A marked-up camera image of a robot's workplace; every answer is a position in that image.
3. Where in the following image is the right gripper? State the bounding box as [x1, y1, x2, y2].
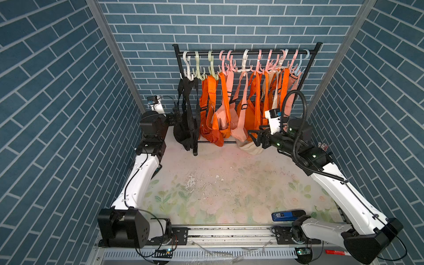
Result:
[248, 125, 297, 159]

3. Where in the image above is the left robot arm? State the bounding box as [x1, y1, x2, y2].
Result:
[97, 111, 178, 250]

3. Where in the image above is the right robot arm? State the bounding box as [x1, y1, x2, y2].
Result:
[248, 110, 403, 265]

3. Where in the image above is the beige sling bag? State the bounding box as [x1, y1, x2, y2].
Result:
[236, 71, 282, 156]

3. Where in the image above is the pink sling bag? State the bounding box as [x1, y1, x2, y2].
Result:
[214, 70, 248, 142]

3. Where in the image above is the front orange sling bag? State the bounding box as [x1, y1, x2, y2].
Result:
[199, 76, 231, 147]

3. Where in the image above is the orange sling bag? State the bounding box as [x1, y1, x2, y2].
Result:
[245, 68, 295, 131]
[199, 76, 231, 147]

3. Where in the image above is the rear orange sling bag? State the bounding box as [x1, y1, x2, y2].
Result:
[245, 68, 295, 131]

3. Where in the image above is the white plastic hook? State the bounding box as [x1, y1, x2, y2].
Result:
[182, 51, 195, 81]

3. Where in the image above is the pink pen cup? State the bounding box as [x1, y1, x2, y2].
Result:
[318, 142, 329, 151]

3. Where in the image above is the black clothes rack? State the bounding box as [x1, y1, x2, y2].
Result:
[174, 43, 321, 154]

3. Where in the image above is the blue black stapler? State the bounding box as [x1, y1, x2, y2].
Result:
[271, 210, 306, 222]

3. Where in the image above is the red white marker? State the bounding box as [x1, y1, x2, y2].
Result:
[325, 250, 350, 256]

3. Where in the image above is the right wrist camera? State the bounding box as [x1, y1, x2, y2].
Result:
[267, 108, 281, 135]

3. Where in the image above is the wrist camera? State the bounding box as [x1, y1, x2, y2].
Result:
[147, 95, 165, 114]
[267, 108, 281, 135]

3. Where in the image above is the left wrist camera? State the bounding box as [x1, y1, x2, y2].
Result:
[147, 95, 165, 114]

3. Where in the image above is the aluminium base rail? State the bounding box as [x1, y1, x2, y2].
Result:
[88, 224, 358, 265]

